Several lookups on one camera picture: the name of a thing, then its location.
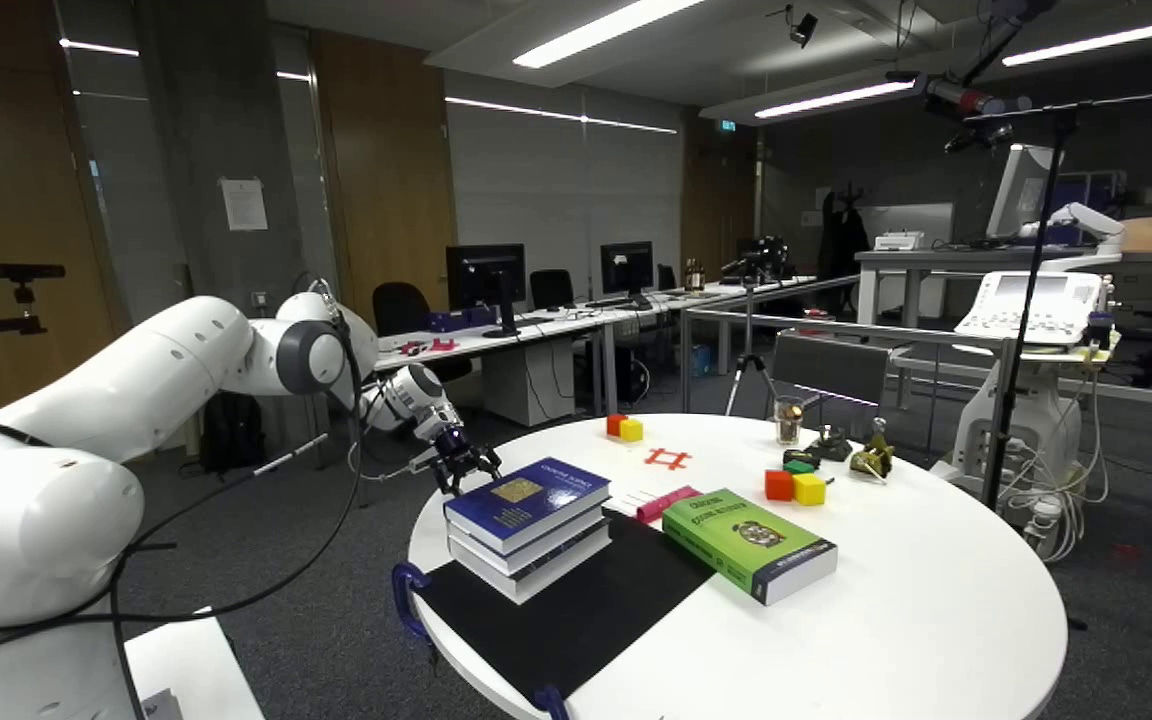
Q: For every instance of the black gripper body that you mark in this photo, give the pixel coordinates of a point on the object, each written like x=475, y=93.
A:
x=458, y=459

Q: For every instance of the blue top book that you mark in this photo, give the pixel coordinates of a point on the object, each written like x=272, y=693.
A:
x=526, y=500

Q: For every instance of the black bottom book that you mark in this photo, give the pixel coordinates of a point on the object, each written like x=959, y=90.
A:
x=530, y=581

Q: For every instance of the white book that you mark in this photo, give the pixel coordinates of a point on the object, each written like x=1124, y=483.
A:
x=532, y=551

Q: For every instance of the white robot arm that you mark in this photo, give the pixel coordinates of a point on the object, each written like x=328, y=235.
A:
x=67, y=468

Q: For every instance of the blue clamp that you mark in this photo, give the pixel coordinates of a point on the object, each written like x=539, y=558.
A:
x=404, y=586

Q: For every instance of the black office chair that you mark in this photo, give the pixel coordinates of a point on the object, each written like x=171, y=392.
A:
x=402, y=306

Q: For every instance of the red and yellow blocks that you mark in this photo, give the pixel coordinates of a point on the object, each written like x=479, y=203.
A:
x=624, y=430

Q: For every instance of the black computer monitor left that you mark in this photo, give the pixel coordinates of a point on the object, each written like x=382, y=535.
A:
x=484, y=279

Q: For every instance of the black computer monitor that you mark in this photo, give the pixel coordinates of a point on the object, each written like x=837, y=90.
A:
x=624, y=268
x=484, y=279

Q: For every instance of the pink flat block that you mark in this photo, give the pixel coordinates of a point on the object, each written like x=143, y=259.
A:
x=655, y=511

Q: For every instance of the black mat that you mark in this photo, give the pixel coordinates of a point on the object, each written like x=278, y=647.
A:
x=582, y=622

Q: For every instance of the black computer monitor right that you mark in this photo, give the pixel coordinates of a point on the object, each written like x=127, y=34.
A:
x=624, y=268

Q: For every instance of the green book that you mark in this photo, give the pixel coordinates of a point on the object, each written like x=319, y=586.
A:
x=749, y=546

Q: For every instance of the small glass jar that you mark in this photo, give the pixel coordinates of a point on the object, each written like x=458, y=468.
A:
x=789, y=423

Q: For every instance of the green orange yellow blocks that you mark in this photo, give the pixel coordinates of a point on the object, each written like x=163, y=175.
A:
x=797, y=483

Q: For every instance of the round white table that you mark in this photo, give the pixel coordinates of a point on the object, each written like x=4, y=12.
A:
x=934, y=605

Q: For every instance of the white medical cart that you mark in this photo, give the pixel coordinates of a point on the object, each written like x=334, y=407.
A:
x=1071, y=341

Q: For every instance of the camera tripod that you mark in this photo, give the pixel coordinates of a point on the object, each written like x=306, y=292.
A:
x=1022, y=204

